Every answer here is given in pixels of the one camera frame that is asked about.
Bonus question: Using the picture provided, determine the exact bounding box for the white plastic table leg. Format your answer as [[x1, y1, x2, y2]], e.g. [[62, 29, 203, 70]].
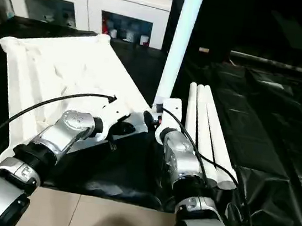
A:
[[192, 84, 251, 192], [151, 0, 205, 113], [181, 81, 209, 153], [185, 83, 232, 188]]

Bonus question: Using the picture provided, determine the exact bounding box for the white plastic table top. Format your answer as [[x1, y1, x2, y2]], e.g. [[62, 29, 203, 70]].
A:
[[0, 20, 163, 182]]

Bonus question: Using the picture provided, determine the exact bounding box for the small white cup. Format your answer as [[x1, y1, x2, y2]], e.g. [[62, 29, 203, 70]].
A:
[[139, 35, 151, 47]]

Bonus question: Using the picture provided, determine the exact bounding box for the black table mat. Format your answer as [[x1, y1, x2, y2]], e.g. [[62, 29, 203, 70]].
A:
[[0, 13, 302, 226]]

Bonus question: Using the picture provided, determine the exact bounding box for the dark metal rod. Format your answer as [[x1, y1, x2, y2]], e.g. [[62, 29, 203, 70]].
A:
[[228, 49, 302, 77]]

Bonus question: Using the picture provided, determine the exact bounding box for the black backdrop cloth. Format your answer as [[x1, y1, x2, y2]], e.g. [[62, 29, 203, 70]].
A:
[[161, 0, 302, 75]]

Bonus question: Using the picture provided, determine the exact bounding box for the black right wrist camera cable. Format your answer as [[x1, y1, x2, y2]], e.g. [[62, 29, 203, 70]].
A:
[[145, 106, 267, 226]]

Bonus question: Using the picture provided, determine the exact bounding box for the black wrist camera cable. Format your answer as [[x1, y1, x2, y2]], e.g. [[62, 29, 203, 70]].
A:
[[0, 79, 118, 207], [145, 106, 267, 226]]

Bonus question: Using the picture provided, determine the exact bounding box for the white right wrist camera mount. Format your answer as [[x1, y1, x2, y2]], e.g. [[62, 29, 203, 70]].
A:
[[147, 95, 184, 146]]

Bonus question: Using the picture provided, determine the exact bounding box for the black left wrist camera cable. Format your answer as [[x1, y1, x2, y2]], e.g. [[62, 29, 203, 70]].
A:
[[0, 79, 118, 207]]

